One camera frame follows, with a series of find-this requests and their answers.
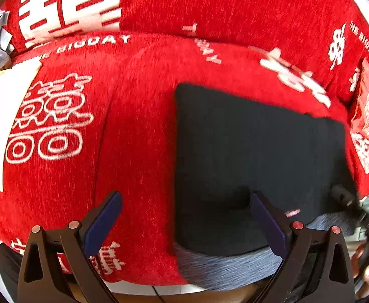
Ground red sofa cover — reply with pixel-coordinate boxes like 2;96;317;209
0;0;369;285

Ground black pants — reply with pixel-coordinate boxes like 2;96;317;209
173;82;359;292

